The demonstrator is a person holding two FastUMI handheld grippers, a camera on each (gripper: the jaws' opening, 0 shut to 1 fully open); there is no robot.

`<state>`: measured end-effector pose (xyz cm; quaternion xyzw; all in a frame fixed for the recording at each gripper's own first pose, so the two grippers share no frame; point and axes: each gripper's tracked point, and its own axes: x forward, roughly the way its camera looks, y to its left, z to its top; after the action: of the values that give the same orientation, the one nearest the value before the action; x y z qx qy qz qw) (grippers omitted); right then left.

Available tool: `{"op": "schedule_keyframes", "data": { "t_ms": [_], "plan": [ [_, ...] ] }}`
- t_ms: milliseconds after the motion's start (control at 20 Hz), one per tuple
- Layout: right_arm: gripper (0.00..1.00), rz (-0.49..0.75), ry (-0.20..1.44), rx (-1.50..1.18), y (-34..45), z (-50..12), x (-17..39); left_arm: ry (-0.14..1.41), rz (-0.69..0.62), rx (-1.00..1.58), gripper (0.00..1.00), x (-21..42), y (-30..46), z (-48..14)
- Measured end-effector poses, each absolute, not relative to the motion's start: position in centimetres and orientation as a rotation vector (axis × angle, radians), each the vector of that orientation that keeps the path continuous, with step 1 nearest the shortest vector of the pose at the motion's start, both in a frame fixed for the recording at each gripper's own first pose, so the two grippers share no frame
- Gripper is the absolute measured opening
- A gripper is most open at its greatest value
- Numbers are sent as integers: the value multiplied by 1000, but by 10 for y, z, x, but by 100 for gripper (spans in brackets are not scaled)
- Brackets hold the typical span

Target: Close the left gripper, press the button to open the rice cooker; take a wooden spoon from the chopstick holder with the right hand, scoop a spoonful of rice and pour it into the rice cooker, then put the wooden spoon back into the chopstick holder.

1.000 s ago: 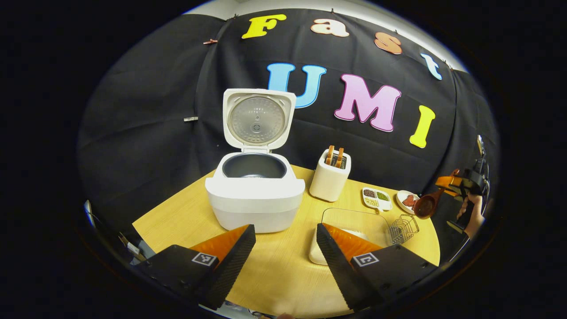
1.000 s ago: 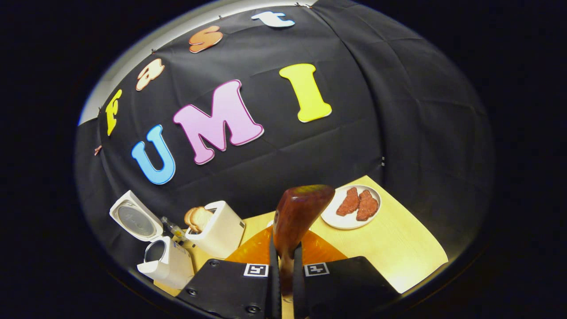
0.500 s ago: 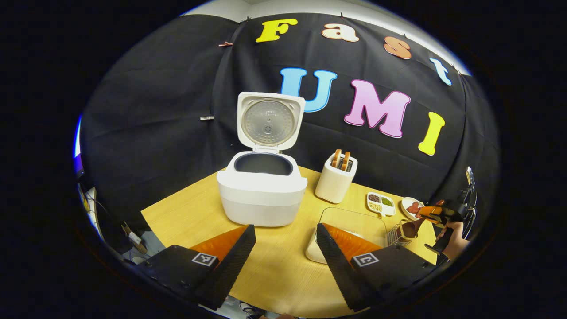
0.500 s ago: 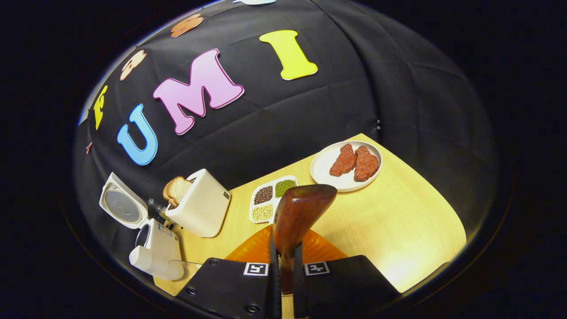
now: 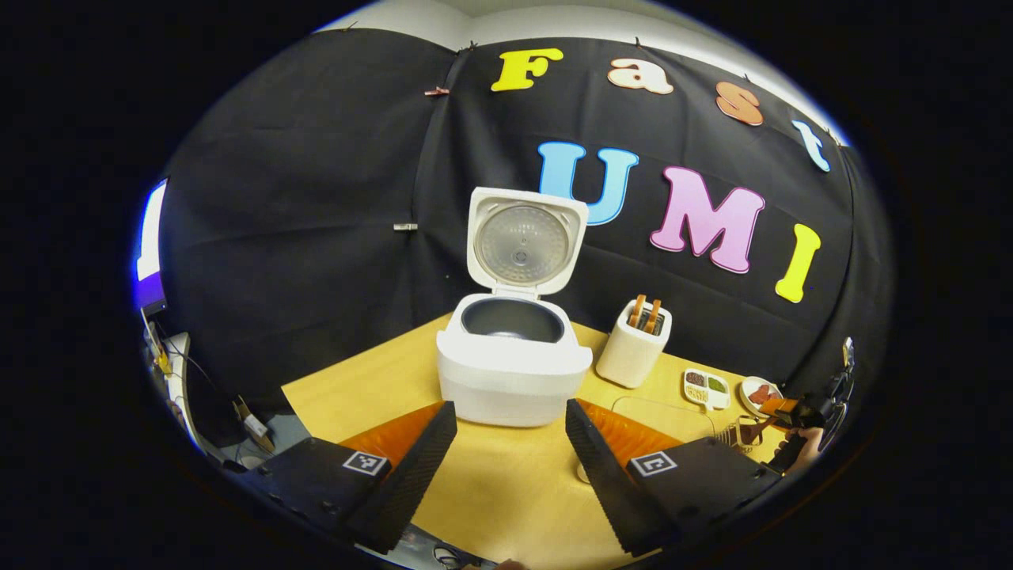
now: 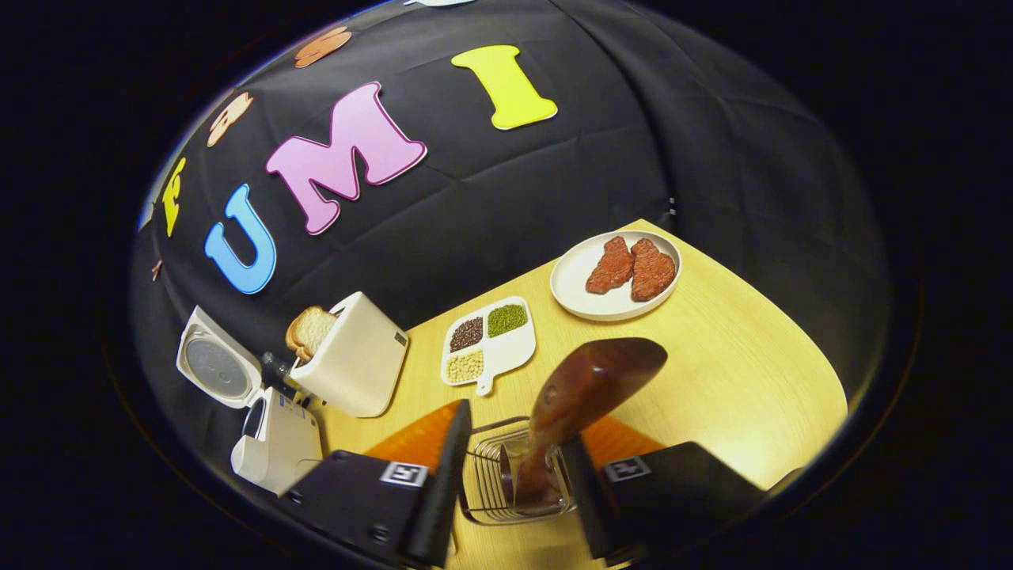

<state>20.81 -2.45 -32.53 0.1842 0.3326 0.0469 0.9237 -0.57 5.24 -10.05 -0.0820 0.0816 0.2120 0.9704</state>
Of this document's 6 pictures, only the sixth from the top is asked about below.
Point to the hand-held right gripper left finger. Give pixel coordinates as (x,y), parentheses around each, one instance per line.
(443,491)

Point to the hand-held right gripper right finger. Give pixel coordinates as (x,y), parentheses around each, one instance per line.
(582,499)

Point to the brown wooden spoon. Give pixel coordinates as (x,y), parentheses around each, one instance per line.
(586,388)

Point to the white rice cooker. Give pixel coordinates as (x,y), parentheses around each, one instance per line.
(277,451)

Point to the yellow beans heap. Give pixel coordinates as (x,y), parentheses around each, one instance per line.
(465,366)

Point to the white toaster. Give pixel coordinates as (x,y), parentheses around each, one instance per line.
(356,364)

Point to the brown beans heap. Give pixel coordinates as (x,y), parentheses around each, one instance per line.
(466,334)

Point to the white divided dish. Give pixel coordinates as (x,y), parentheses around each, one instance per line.
(514,348)

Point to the green beans heap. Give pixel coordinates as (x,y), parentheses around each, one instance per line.
(506,320)

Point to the white round plate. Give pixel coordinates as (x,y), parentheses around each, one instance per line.
(574,289)

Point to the black backdrop cloth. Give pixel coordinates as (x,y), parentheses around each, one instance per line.
(633,142)

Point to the copper clip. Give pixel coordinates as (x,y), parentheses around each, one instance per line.
(157,270)

